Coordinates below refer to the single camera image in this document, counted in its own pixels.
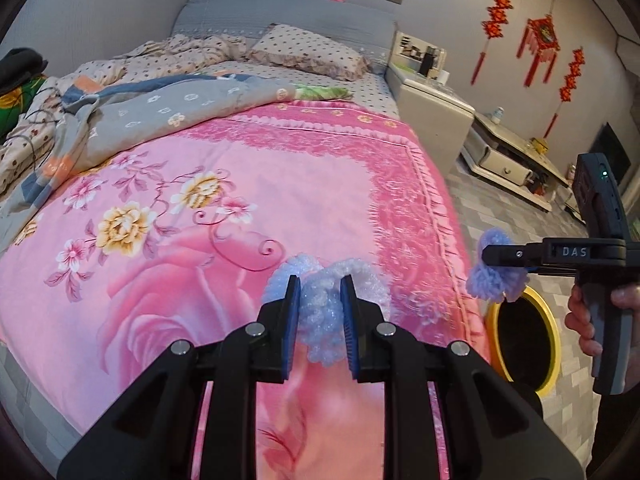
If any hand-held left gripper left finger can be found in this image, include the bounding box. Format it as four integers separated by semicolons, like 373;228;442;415
57;275;302;480

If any cream coffee table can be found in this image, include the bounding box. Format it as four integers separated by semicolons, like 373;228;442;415
460;112;573;211

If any black television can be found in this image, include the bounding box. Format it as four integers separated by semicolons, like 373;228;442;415
597;122;632;181

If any thin black cable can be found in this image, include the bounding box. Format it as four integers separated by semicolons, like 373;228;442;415
20;85;58;161

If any person's right hand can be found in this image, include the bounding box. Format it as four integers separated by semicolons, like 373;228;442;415
565;282;640;358

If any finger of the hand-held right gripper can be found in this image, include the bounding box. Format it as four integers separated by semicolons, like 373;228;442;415
482;241;546;275

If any cream polka dot duvet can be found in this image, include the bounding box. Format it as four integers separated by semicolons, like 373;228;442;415
0;34;248;196

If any pink floral blanket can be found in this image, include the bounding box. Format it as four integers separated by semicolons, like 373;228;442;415
0;100;491;480

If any polka dot bed sheet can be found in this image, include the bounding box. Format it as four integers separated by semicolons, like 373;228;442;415
200;60;401;116

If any light blue fuzzy sock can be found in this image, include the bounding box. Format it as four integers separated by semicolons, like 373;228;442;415
271;254;382;367
467;227;531;303

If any red knot string decoration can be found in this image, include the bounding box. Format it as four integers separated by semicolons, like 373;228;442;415
470;0;517;86
545;47;586;136

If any grey upholstered bed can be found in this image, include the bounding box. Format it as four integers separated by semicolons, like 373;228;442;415
170;0;398;76

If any green floral cloth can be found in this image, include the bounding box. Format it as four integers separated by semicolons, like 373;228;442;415
294;84;351;102

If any polka dot pillow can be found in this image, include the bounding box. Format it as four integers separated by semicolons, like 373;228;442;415
247;23;372;82

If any red diamond tassel decoration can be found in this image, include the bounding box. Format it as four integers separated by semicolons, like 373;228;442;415
516;0;560;91

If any yellow trash bin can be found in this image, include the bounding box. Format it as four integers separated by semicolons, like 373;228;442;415
485;290;562;393

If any grey floral quilt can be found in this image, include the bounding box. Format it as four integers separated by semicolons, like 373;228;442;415
0;72;301;256

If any black cloth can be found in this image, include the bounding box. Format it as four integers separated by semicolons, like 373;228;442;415
0;47;48;96

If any cream nightstand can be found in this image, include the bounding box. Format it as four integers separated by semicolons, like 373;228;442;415
387;67;476;176

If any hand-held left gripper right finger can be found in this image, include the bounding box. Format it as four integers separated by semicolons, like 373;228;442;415
340;275;585;480

